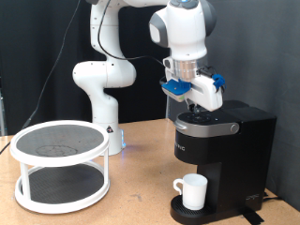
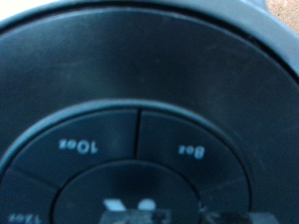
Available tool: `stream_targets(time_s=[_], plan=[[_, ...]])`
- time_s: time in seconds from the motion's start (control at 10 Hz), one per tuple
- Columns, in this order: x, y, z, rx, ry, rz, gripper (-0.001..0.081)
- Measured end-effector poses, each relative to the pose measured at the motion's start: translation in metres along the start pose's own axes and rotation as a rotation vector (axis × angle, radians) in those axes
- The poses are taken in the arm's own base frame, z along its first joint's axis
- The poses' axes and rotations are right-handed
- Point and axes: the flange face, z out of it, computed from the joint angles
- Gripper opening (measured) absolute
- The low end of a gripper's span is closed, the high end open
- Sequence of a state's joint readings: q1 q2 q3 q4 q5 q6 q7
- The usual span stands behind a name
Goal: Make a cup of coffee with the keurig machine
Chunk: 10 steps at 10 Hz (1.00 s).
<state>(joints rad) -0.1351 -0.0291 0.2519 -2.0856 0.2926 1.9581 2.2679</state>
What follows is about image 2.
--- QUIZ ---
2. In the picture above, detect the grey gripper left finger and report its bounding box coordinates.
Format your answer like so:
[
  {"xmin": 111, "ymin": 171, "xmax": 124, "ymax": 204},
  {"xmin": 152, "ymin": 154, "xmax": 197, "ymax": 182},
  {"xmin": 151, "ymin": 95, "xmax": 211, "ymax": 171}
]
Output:
[{"xmin": 101, "ymin": 208, "xmax": 172, "ymax": 224}]

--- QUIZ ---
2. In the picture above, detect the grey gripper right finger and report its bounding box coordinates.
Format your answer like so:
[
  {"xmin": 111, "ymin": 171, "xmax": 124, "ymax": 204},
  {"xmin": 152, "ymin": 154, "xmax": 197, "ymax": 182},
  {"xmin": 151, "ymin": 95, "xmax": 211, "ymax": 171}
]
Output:
[{"xmin": 199, "ymin": 210, "xmax": 281, "ymax": 224}]

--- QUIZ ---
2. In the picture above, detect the black Keurig coffee machine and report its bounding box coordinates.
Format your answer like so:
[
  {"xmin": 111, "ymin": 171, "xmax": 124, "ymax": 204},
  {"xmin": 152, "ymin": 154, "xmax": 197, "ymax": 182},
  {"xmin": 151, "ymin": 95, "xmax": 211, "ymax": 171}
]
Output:
[{"xmin": 0, "ymin": 0, "xmax": 299, "ymax": 224}]

